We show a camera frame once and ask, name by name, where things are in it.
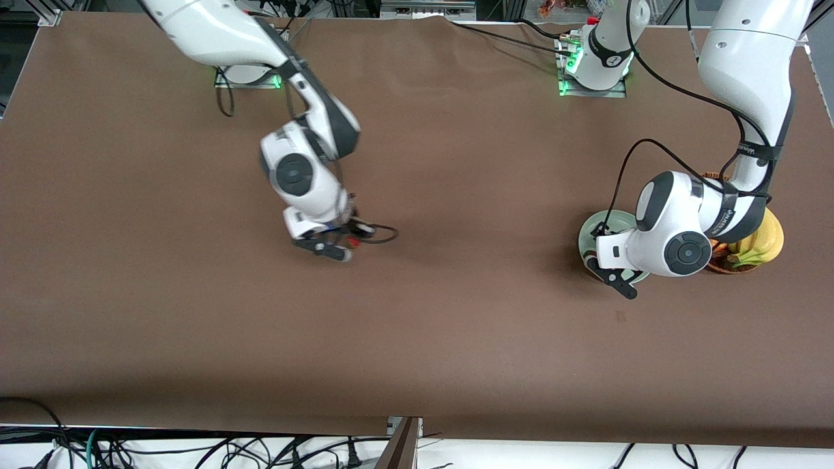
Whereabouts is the pale green round plate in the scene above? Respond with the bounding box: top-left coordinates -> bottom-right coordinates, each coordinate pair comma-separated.
578,210 -> 652,285

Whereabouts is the brown table cover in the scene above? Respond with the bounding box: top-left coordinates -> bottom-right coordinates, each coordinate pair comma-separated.
0,12 -> 834,449

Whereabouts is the brown wicker basket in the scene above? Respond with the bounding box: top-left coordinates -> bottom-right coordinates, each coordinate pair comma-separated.
706,172 -> 760,275

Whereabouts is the yellow banana bunch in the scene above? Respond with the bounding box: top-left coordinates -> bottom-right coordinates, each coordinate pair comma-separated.
728,207 -> 784,268

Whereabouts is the grey electronics box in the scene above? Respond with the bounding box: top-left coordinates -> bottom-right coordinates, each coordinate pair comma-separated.
380,0 -> 476,20

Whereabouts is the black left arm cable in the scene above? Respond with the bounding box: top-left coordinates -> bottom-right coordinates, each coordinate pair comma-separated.
592,0 -> 773,236

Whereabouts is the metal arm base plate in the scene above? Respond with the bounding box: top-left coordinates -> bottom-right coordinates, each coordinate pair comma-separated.
555,33 -> 629,98
215,65 -> 282,89

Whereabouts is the metal post bracket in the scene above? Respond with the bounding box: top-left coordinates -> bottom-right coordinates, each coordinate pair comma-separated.
386,416 -> 424,438

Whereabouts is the thin grey base cable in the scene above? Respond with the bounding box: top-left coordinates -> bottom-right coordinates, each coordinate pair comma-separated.
283,18 -> 313,46

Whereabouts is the brown table post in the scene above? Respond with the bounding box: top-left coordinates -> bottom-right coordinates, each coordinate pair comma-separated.
373,417 -> 421,469

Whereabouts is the long black table cable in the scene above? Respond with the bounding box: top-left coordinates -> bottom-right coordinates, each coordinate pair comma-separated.
446,16 -> 574,59

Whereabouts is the short black table cable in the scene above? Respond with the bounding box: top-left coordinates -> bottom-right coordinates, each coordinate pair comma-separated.
515,18 -> 569,41

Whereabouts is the thick black floor cable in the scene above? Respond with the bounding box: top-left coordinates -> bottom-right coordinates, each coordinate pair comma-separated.
0,396 -> 69,469

